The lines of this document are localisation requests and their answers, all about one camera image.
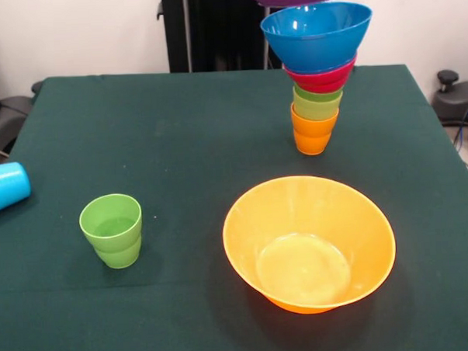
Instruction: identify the orange cup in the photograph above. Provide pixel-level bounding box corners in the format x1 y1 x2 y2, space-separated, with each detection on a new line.
293 130 333 158
290 102 340 141

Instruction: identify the yellow translucent cup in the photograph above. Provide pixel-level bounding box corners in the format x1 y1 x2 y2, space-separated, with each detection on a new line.
292 89 345 123

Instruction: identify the pink-red small bowl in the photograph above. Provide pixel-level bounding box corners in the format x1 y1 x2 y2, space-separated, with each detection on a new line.
283 53 360 96

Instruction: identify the light green cup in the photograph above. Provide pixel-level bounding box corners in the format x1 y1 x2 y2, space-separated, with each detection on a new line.
92 238 144 272
77 192 144 255

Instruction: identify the light blue bowl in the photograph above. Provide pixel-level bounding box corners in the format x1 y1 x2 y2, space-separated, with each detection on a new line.
258 0 376 75

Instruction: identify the light blue cup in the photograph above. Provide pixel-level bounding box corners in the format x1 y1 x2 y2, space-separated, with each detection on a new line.
0 160 33 216

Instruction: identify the dark green tablecloth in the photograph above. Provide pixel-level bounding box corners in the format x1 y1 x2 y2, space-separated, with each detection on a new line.
0 58 468 351

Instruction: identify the large orange bowl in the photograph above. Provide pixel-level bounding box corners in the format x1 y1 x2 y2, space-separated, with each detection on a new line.
220 171 400 319

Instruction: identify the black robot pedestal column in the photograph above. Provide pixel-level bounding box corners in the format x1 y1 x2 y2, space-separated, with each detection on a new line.
156 0 304 75

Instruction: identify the black pedestal base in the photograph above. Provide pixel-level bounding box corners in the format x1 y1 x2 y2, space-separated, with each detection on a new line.
430 68 468 155
0 43 38 155

